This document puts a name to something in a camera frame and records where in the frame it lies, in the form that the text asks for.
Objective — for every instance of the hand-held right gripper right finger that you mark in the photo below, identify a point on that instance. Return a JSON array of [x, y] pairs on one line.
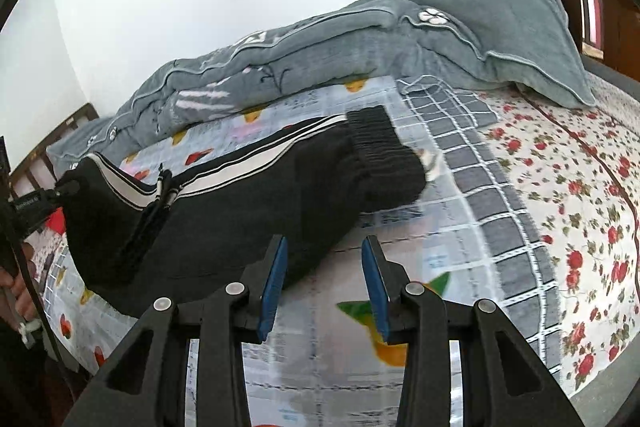
[[375, 292]]

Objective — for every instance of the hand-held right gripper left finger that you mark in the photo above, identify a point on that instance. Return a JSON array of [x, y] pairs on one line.
[[272, 287]]

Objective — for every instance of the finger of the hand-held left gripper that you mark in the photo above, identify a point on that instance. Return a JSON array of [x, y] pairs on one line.
[[35, 207]]

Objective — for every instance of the black pants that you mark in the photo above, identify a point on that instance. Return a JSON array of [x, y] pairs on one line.
[[240, 217]]

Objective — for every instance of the person's left hand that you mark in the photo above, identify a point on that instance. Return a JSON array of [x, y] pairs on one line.
[[22, 297]]

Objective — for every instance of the red pillow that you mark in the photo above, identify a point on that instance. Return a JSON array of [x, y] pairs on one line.
[[55, 221]]

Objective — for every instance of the fruit print plastic sheet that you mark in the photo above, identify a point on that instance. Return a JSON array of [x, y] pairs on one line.
[[320, 377]]

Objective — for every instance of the wooden bed headboard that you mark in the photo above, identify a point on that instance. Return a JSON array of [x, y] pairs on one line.
[[85, 112]]

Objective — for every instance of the grey checked blanket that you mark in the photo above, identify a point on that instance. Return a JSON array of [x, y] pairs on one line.
[[500, 227]]

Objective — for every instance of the red floral bed sheet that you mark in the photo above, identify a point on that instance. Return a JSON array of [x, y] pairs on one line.
[[575, 187]]

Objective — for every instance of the grey floral quilt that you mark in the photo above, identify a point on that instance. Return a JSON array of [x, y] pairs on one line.
[[310, 52]]

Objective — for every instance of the grey floral pillow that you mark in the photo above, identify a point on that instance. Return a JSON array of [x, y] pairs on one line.
[[500, 22]]

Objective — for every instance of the grey mattress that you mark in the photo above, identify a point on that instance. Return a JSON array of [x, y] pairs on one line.
[[615, 79]]

